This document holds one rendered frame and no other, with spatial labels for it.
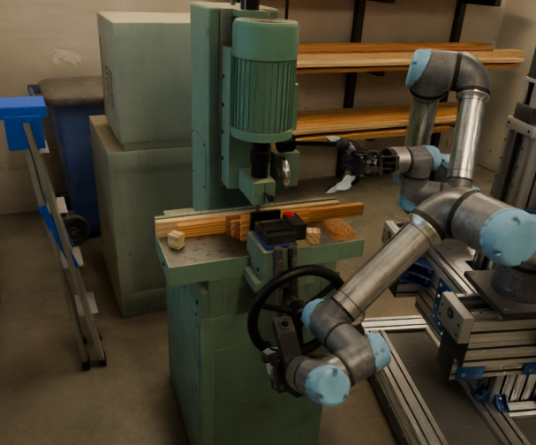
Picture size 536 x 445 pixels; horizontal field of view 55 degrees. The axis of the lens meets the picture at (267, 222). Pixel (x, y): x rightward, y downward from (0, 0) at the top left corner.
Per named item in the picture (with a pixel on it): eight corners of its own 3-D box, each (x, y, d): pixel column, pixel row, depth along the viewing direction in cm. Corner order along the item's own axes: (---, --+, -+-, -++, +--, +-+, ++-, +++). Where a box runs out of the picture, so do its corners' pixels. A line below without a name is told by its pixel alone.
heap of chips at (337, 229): (335, 241, 156) (335, 232, 155) (317, 222, 167) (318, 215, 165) (359, 237, 159) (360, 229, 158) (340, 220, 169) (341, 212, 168)
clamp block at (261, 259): (260, 282, 139) (261, 253, 135) (244, 258, 150) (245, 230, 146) (310, 275, 144) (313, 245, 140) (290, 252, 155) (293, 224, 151)
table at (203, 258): (176, 306, 132) (175, 287, 130) (154, 250, 158) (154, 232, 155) (380, 271, 153) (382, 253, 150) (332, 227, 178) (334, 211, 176)
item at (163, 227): (156, 237, 152) (155, 222, 150) (155, 235, 154) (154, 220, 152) (338, 215, 173) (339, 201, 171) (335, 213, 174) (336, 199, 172)
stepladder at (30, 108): (74, 376, 227) (-7, 111, 170) (68, 341, 247) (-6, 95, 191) (112, 364, 232) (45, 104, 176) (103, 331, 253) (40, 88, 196)
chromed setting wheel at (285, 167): (282, 198, 169) (284, 162, 163) (268, 184, 179) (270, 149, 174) (290, 197, 170) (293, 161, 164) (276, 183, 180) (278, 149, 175)
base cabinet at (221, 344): (201, 488, 180) (200, 321, 148) (168, 375, 228) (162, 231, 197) (318, 454, 195) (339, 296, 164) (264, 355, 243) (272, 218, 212)
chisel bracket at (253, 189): (252, 210, 153) (253, 184, 149) (237, 192, 165) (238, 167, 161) (275, 207, 155) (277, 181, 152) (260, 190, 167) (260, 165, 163)
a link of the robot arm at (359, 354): (359, 313, 112) (317, 336, 108) (395, 344, 103) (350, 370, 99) (362, 339, 116) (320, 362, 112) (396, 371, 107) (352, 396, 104)
